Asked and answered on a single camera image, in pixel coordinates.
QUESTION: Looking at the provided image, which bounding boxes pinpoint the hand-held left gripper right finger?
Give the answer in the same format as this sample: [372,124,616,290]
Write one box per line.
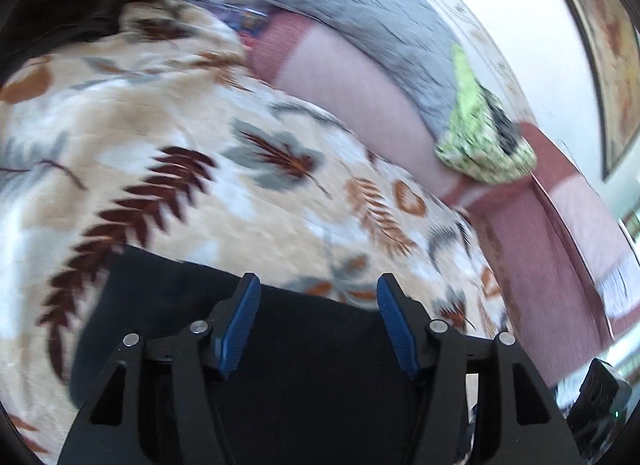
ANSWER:
[376,273,583,465]

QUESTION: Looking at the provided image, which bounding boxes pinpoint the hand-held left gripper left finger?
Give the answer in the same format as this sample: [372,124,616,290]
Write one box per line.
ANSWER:
[58,272,262,465]

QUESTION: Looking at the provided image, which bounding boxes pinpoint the black pants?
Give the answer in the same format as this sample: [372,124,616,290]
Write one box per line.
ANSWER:
[69,243,483,465]

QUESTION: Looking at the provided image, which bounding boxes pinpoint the pink striped bed sheet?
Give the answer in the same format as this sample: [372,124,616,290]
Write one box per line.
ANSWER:
[248,11,640,388]

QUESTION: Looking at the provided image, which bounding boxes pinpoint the leaf printed blanket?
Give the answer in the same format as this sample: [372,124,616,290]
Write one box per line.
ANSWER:
[0,0,512,458]

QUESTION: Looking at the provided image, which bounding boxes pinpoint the green patterned cloth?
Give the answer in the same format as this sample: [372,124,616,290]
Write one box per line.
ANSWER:
[434,43,538,184]

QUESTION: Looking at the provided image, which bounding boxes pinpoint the grey pillow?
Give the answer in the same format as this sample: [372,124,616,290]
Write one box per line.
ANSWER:
[252,0,463,138]

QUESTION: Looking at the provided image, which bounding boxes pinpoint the framed wall picture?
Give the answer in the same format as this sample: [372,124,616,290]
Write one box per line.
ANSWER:
[542,0,640,180]

